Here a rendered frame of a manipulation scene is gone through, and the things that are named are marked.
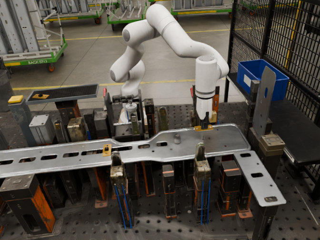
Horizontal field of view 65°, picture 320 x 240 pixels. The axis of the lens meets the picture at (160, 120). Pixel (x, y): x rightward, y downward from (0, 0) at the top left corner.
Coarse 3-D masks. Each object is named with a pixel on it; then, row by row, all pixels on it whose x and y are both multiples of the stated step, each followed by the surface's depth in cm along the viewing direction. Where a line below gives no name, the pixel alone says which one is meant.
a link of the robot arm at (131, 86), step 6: (138, 66) 159; (144, 66) 163; (132, 72) 158; (138, 72) 161; (144, 72) 165; (132, 78) 162; (138, 78) 164; (126, 84) 167; (132, 84) 166; (138, 84) 165; (126, 90) 165; (132, 90) 165
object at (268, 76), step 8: (264, 72) 109; (272, 72) 102; (264, 80) 110; (272, 80) 103; (264, 88) 110; (272, 88) 103; (264, 96) 111; (256, 104) 120; (264, 104) 112; (256, 112) 121; (264, 112) 113; (256, 120) 122; (264, 120) 114; (256, 128) 123; (264, 128) 114
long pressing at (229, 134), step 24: (72, 144) 126; (96, 144) 124; (120, 144) 123; (144, 144) 123; (168, 144) 121; (192, 144) 120; (216, 144) 118; (240, 144) 117; (0, 168) 115; (24, 168) 114; (48, 168) 113; (72, 168) 112
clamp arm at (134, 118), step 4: (132, 112) 127; (132, 116) 127; (136, 116) 127; (132, 120) 127; (136, 120) 128; (132, 124) 129; (136, 124) 129; (132, 128) 129; (136, 128) 130; (132, 132) 130; (136, 132) 130
